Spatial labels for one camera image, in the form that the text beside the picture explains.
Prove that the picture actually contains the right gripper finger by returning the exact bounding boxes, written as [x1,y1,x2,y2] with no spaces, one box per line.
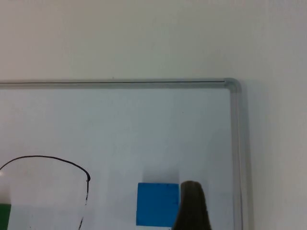
[172,180,213,230]

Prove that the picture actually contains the blue cube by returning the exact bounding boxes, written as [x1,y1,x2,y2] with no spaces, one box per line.
[136,182,180,227]

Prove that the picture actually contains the grey-framed whiteboard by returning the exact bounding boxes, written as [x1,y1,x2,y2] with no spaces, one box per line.
[0,77,253,230]

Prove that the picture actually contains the green cube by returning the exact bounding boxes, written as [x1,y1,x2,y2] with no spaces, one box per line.
[0,203,12,230]

